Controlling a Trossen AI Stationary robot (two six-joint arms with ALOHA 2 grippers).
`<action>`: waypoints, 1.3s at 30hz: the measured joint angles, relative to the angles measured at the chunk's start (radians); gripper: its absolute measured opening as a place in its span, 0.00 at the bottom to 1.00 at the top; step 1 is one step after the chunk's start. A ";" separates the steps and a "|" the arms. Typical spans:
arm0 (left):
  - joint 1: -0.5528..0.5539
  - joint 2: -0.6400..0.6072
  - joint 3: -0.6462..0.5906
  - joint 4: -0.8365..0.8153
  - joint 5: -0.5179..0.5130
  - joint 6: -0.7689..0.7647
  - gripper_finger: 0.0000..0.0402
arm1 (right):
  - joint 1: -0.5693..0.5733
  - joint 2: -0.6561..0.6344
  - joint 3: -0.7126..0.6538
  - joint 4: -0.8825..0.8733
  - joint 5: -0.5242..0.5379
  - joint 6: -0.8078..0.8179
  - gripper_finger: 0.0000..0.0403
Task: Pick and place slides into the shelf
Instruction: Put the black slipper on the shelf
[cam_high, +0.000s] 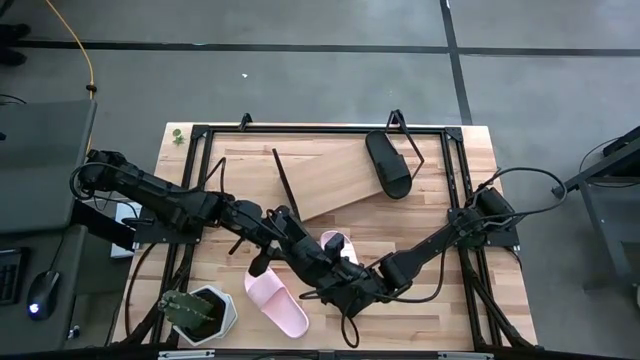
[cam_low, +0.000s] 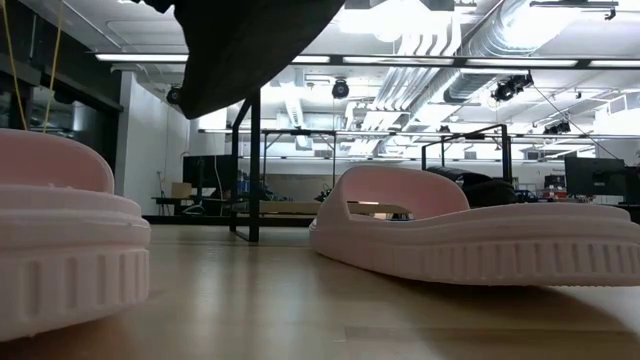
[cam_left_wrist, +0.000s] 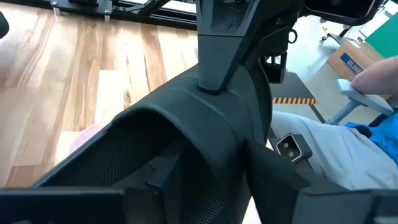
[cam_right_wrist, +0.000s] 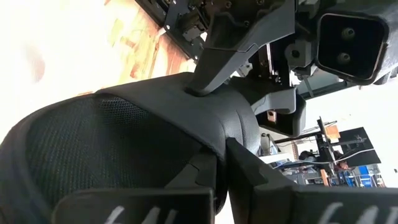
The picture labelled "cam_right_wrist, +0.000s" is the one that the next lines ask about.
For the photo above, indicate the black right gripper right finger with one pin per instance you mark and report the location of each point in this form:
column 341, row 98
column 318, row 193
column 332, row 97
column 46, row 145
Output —
column 311, row 205

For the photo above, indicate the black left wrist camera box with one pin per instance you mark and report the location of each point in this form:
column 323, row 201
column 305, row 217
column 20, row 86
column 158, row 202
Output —
column 351, row 43

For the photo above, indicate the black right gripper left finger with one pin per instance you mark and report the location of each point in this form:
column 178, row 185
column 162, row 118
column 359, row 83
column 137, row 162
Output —
column 140, row 205

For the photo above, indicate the black foam slide sandal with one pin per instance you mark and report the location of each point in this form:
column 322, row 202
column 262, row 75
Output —
column 109, row 140

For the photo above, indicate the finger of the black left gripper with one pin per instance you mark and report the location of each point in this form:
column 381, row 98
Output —
column 280, row 109
column 236, row 37

